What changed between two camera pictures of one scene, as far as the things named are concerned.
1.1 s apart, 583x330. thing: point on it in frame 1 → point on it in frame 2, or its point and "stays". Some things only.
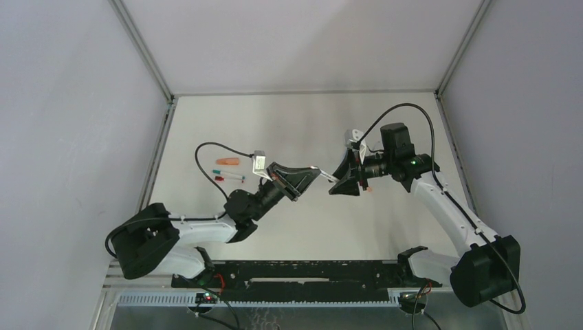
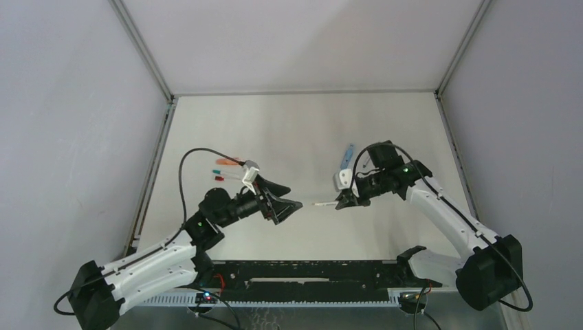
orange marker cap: x=227 y=161 stays
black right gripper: x=356 y=170 → x=354 y=191
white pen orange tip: x=326 y=174 → x=325 y=203
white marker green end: x=228 y=174 stays
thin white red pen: x=221 y=178 stays
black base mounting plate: x=315 y=281 stays
